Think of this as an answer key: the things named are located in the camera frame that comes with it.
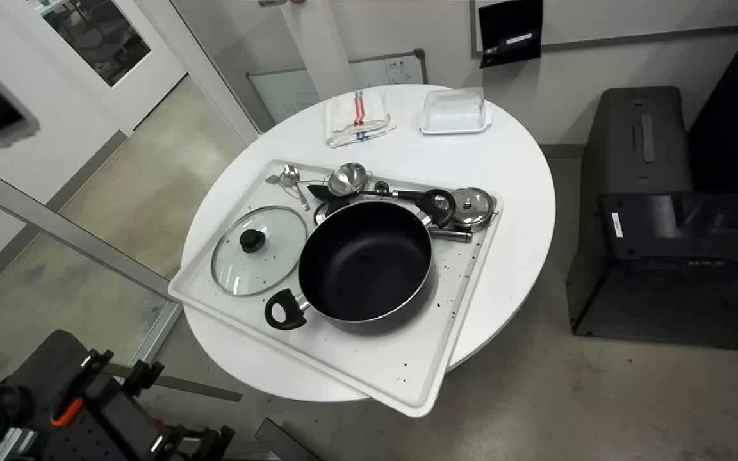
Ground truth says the glass lid with black knob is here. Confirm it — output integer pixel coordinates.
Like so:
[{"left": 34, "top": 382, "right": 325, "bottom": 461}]
[{"left": 211, "top": 202, "right": 313, "bottom": 298}]

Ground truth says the black ring measuring cup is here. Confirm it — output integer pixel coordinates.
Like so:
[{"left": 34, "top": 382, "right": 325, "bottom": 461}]
[{"left": 417, "top": 187, "right": 459, "bottom": 229}]

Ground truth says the black equipment case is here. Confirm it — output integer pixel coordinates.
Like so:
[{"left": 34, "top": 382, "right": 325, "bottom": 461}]
[{"left": 565, "top": 85, "right": 738, "bottom": 351}]

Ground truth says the white door with window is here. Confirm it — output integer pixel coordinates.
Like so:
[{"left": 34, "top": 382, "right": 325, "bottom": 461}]
[{"left": 0, "top": 0, "right": 190, "bottom": 138}]

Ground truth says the clear plastic container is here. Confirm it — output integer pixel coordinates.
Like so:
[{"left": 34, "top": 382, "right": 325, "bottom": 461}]
[{"left": 417, "top": 85, "right": 495, "bottom": 138}]

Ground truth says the wall whiteboard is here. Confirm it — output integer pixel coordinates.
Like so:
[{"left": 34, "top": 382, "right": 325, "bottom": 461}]
[{"left": 468, "top": 0, "right": 738, "bottom": 54}]

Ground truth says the leaning glass panel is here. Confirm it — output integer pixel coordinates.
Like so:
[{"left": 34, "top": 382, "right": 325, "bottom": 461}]
[{"left": 245, "top": 64, "right": 323, "bottom": 124}]

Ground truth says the black cooking pot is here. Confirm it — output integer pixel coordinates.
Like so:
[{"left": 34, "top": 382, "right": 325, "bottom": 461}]
[{"left": 262, "top": 182, "right": 439, "bottom": 333}]

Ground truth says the orange clamp handle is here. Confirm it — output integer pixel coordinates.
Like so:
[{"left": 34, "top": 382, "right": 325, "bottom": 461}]
[{"left": 49, "top": 393, "right": 86, "bottom": 429}]

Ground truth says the black tool cart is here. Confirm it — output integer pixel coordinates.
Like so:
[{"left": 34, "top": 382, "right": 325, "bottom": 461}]
[{"left": 0, "top": 328, "right": 239, "bottom": 461}]

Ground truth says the small leaning whiteboard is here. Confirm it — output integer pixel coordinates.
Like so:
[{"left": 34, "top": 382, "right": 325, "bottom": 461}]
[{"left": 346, "top": 45, "right": 431, "bottom": 90}]

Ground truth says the small metal spoon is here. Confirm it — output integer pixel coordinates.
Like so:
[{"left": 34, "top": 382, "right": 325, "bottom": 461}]
[{"left": 264, "top": 160, "right": 313, "bottom": 211}]

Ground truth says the black wall sign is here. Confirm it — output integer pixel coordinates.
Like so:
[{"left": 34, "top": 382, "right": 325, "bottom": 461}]
[{"left": 476, "top": 0, "right": 545, "bottom": 69}]

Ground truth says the aluminium frame beam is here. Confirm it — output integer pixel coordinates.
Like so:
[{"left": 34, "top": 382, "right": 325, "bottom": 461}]
[{"left": 0, "top": 150, "right": 185, "bottom": 365}]

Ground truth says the white plastic tray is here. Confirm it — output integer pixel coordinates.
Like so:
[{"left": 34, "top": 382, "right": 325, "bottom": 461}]
[{"left": 166, "top": 155, "right": 504, "bottom": 420}]

